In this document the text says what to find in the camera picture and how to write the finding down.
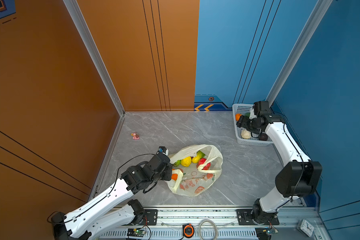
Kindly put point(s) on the orange tangerine fruit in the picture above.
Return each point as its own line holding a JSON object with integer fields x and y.
{"x": 174, "y": 177}

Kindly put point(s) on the small pink toy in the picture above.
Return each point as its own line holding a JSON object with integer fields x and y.
{"x": 135, "y": 136}

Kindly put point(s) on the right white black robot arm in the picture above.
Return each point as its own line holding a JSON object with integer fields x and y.
{"x": 299, "y": 176}

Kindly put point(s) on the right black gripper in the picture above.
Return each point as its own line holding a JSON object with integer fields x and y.
{"x": 242, "y": 123}

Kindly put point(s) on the orange fruit in basket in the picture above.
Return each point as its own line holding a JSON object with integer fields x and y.
{"x": 237, "y": 116}

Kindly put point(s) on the yellow lemon fruit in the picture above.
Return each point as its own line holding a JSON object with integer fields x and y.
{"x": 186, "y": 162}

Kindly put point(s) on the yellow green mango fruit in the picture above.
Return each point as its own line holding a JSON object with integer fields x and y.
{"x": 199, "y": 155}

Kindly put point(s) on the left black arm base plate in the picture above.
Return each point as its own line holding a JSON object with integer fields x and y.
{"x": 149, "y": 217}

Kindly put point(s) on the left green circuit board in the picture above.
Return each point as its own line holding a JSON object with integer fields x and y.
{"x": 136, "y": 234}

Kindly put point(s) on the red apple fruit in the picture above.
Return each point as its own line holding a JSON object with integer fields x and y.
{"x": 207, "y": 167}

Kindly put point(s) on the white plastic basket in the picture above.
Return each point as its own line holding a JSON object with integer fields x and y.
{"x": 244, "y": 109}

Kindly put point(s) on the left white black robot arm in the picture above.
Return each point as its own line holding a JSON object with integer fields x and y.
{"x": 113, "y": 207}

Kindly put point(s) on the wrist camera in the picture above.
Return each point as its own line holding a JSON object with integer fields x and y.
{"x": 159, "y": 162}
{"x": 260, "y": 108}

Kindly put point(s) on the red peach fruit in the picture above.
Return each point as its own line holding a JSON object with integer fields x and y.
{"x": 201, "y": 161}

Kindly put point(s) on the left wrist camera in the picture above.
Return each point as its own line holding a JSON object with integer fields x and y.
{"x": 159, "y": 162}

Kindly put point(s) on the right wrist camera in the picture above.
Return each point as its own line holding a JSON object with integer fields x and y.
{"x": 260, "y": 108}

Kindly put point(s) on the white desk clock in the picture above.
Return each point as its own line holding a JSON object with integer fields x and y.
{"x": 306, "y": 228}

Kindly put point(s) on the right circuit board module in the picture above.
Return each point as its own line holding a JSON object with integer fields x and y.
{"x": 266, "y": 233}

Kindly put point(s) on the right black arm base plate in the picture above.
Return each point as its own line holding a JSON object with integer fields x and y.
{"x": 248, "y": 217}

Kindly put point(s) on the orange black tape measure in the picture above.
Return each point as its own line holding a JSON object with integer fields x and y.
{"x": 188, "y": 231}

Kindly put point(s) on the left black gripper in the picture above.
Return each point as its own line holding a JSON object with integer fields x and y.
{"x": 168, "y": 168}

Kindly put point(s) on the cream white fruit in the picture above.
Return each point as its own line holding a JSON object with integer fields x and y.
{"x": 245, "y": 134}

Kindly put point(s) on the dark brown fruit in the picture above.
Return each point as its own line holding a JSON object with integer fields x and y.
{"x": 263, "y": 137}

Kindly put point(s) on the printed translucent plastic bag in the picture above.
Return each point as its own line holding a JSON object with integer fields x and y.
{"x": 193, "y": 180}

